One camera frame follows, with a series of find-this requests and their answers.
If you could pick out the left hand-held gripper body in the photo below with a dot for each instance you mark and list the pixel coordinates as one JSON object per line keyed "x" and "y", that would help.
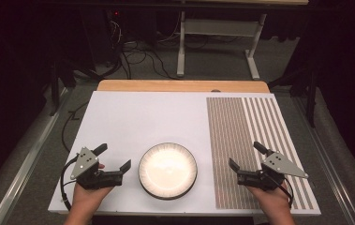
{"x": 84, "y": 162}

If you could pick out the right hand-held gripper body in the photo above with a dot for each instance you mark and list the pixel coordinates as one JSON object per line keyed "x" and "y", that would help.
{"x": 279, "y": 164}

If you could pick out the striped placemat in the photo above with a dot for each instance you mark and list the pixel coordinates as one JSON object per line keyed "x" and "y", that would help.
{"x": 228, "y": 140}

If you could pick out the dark cabinet with red light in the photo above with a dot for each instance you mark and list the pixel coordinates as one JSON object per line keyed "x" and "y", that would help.
{"x": 103, "y": 37}

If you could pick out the dark curtain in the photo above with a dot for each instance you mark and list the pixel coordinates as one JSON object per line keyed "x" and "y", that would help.
{"x": 3, "y": 78}
{"x": 353, "y": 78}

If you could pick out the white board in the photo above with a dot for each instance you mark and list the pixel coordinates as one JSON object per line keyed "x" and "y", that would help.
{"x": 128, "y": 125}

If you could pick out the person's left hand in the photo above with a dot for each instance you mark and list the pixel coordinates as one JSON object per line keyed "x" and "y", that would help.
{"x": 86, "y": 198}

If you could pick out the wooden table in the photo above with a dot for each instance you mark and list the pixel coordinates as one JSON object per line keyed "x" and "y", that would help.
{"x": 165, "y": 85}

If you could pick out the person's right hand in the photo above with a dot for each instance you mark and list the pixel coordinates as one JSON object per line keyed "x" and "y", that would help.
{"x": 275, "y": 201}

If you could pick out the black metal stand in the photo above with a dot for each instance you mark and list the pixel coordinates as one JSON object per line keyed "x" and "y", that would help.
{"x": 312, "y": 100}
{"x": 54, "y": 93}

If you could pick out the white metal stand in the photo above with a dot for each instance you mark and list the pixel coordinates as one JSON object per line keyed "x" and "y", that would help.
{"x": 215, "y": 28}

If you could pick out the metal floor rail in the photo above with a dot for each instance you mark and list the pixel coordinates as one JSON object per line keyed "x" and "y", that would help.
{"x": 337, "y": 184}
{"x": 25, "y": 170}

